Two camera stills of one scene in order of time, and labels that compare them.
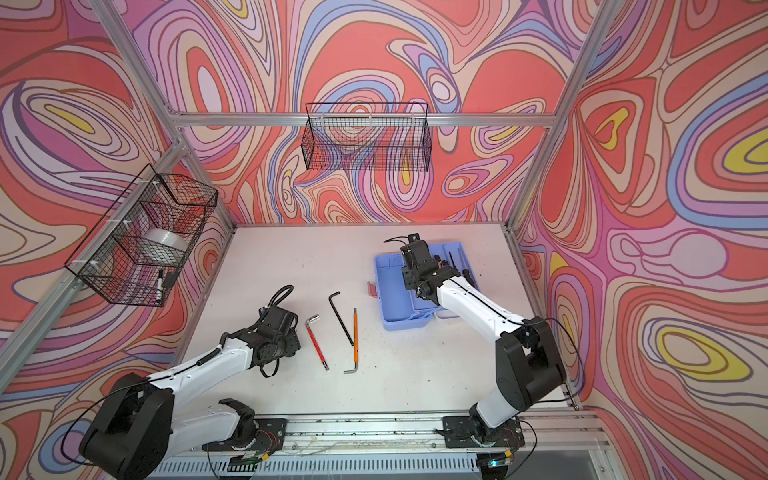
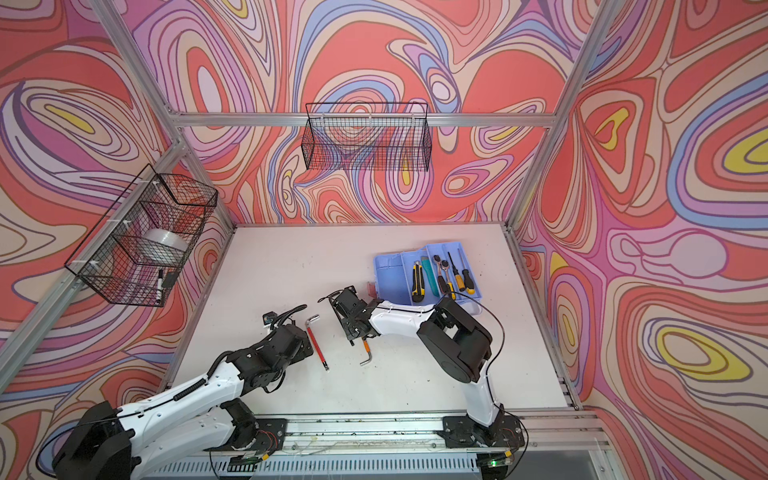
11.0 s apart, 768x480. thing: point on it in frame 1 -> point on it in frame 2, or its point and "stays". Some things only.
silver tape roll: x=168 y=237 stays
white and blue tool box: x=400 y=307 stays
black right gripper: x=407 y=275 -> x=350 y=333
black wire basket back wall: x=369 y=137 stays
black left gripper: x=293 y=341 -> x=304 y=352
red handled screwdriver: x=307 y=323 stays
